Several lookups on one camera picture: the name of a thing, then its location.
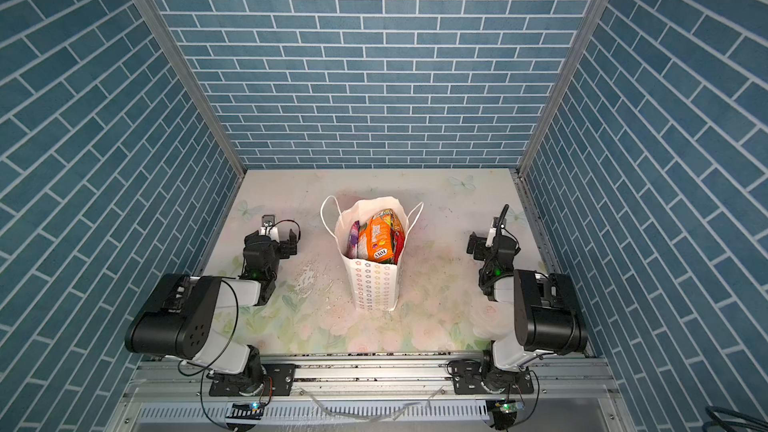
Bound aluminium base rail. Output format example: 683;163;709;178
107;352;633;431

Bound purple Fox's raspberry candy bag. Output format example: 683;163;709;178
345;221;360;259

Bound red snack packet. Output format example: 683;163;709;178
393;230;406;265

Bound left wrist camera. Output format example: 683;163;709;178
259;214;280;242

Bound black cable bottom corner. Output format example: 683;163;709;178
704;406;768;432

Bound white patterned paper bag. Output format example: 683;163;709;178
320;195;424;311

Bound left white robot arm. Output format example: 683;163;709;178
125;221;301;407

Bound orange Fox's fruits candy bag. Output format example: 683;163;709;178
357;208;405;265

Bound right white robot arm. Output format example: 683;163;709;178
467;227;588;394

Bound white cable on rail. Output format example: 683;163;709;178
298;386;445;422

